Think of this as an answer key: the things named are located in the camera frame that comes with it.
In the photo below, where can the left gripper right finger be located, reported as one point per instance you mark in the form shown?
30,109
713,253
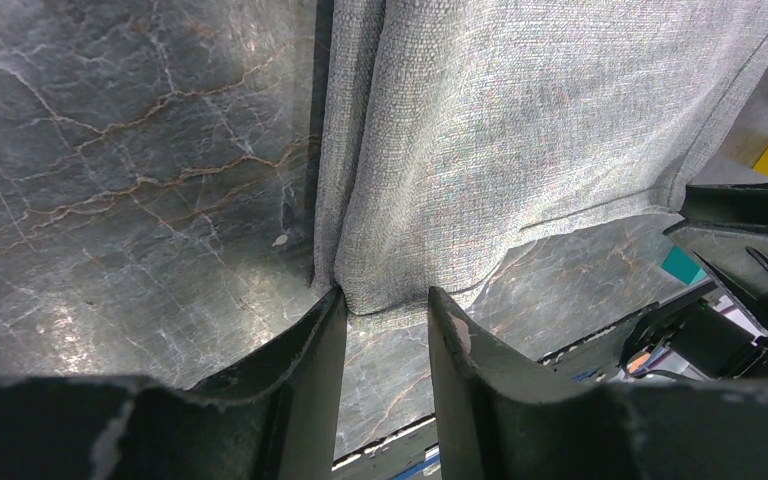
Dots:
501,415

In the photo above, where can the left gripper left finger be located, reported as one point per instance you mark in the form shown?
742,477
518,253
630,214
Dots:
297,376

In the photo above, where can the grey cloth napkin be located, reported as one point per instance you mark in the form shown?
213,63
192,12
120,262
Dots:
457,130

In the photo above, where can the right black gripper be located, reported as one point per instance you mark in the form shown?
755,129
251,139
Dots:
687,338

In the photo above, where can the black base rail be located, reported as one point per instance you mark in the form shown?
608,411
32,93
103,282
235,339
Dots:
390,454

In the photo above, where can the teal cube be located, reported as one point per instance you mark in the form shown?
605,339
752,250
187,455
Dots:
682,267

